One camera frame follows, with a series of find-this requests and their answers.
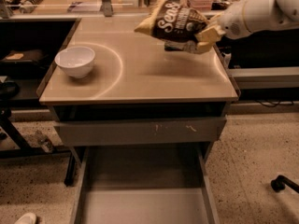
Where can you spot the black chair wheel leg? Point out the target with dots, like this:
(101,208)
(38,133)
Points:
(281,182)

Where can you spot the blue silver snack packet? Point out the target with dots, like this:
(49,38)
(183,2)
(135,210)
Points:
(174,46)

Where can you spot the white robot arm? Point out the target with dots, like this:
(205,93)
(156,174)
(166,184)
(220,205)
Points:
(245,18)

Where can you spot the white shoe tip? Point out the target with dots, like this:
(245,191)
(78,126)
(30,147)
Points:
(28,218)

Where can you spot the white ceramic bowl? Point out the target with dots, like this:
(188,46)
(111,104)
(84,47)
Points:
(76,61)

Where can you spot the brown sea salt chip bag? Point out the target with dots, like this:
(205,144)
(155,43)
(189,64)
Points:
(171,21)

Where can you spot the open grey middle drawer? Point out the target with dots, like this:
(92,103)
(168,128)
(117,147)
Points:
(144,185)

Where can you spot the black table leg frame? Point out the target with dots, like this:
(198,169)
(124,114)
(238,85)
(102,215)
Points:
(24,146)

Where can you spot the closed grey top drawer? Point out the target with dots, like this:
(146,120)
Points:
(139,131)

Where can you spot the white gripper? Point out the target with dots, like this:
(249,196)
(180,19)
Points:
(232,21)

